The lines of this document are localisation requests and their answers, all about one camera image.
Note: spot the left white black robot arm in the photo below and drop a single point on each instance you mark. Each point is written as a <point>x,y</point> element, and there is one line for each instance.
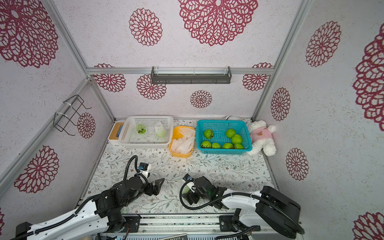
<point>80,222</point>

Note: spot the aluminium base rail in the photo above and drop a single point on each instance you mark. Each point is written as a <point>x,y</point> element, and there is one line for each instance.
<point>155,226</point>

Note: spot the green custard apple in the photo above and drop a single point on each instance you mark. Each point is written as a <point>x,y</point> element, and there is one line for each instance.
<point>230,133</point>
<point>206,145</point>
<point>216,146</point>
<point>238,146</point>
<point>236,139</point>
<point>161,134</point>
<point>208,134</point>
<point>141,129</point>
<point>186,189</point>

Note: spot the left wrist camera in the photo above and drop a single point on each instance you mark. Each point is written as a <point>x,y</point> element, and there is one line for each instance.
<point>144,169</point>

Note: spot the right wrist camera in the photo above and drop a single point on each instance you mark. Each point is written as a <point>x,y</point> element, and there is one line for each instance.
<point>190,182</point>

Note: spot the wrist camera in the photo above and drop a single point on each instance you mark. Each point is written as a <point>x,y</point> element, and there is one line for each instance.
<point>144,169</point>
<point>190,182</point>

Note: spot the white plastic basket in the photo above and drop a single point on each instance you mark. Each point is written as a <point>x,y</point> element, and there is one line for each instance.
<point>138,132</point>

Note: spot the teal plastic basket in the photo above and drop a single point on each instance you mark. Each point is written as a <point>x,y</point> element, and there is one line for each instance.
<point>220,127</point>

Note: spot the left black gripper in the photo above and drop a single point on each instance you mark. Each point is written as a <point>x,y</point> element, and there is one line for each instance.
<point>157,187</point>

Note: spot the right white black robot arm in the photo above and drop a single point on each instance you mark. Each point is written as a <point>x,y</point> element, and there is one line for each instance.
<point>267,207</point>

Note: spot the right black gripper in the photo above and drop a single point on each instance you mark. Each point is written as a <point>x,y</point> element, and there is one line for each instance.
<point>195,196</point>

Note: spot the floral table mat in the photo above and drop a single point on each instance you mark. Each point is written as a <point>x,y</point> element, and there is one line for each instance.
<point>236,172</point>

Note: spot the white teddy bear pink shirt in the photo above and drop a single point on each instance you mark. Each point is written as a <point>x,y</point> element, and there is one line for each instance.
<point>262,138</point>

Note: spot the yellow plastic tray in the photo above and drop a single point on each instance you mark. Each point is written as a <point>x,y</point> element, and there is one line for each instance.
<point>177,133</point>

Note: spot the pile of white foam nets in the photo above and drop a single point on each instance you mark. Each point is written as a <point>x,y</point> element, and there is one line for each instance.
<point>183,143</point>

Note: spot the white foam net sleeve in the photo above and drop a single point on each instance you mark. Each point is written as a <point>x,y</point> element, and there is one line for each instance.
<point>185,189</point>
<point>141,129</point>
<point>159,126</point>

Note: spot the black wire wall rack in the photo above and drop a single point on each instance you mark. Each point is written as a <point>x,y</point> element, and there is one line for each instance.
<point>65,117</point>

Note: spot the white box wooden lid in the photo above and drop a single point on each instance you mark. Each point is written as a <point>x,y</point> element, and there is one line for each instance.
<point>115,133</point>

